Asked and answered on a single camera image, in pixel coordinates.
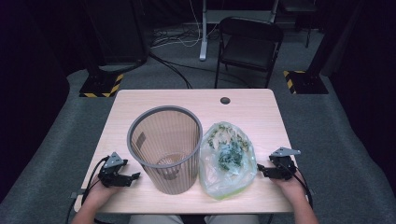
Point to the person's left leg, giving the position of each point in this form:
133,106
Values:
155,219

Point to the clear plastic bag green print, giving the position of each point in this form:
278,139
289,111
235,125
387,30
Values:
227,177

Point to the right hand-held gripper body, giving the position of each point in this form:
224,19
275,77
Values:
285,165

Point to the grey table bracket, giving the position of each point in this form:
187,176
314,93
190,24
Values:
76,195
310,192

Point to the person's right hand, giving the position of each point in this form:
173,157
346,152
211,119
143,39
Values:
291,188

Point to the person's leg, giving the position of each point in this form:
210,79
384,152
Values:
232,219
155,219

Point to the person's left hand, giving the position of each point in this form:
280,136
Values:
99,193

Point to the dark curtain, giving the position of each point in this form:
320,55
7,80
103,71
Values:
28,93
367,93

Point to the black folding chair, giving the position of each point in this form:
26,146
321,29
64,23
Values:
249,51

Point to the black equipment case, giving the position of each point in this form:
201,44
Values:
124,31

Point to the grey mesh wastebasket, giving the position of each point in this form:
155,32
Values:
174,183

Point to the person's right leg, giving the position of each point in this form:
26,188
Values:
232,219

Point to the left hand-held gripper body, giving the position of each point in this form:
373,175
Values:
109,174

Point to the black stand base yellow stripes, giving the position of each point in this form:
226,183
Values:
99,85
308,82

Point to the white metal desk frame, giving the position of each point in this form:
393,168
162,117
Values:
204,37

